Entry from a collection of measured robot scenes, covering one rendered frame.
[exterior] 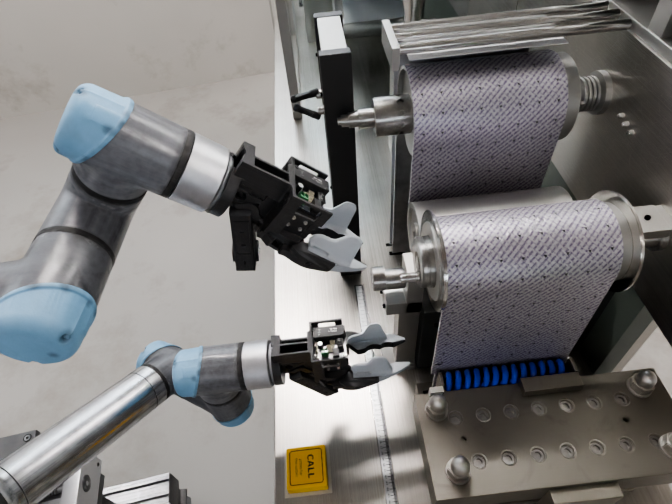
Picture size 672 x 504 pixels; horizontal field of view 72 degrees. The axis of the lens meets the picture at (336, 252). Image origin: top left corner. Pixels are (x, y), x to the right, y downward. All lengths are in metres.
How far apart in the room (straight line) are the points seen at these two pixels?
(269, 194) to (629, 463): 0.65
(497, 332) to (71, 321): 0.57
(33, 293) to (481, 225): 0.51
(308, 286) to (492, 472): 0.56
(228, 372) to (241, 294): 1.56
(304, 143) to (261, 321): 0.95
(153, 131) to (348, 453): 0.65
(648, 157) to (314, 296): 0.69
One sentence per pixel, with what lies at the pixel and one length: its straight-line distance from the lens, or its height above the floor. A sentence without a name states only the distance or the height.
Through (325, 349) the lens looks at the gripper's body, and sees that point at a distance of 0.72.
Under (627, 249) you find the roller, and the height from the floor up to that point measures 1.28.
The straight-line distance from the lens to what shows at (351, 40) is 1.54.
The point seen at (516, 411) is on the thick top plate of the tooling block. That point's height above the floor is 1.03.
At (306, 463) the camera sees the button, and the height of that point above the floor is 0.92.
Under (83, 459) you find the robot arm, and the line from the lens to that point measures 0.81.
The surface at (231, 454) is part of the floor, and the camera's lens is 1.94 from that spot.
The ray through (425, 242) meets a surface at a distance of 0.66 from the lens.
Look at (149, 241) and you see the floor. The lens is 2.71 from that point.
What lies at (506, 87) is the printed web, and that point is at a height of 1.39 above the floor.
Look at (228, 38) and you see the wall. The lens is 3.83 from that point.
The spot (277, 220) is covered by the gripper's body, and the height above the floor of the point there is 1.42.
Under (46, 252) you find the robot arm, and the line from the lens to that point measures 0.50.
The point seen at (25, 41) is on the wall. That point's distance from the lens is 4.03.
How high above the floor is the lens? 1.77
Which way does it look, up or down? 48 degrees down
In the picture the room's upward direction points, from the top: 6 degrees counter-clockwise
